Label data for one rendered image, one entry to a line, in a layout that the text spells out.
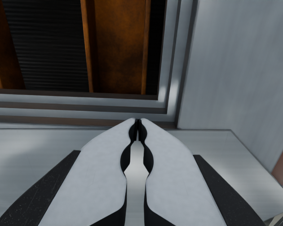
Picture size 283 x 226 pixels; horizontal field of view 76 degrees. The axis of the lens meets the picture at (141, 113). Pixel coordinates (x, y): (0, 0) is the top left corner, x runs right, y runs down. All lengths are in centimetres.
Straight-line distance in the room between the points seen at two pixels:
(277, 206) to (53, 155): 22
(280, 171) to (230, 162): 8
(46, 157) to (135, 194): 9
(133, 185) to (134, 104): 8
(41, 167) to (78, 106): 6
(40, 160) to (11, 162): 3
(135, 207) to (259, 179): 12
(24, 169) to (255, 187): 21
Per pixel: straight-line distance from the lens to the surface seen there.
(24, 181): 21
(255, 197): 22
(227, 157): 17
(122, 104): 15
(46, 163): 18
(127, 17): 28
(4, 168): 20
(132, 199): 20
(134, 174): 17
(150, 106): 16
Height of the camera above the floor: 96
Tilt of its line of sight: 62 degrees down
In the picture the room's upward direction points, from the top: 180 degrees counter-clockwise
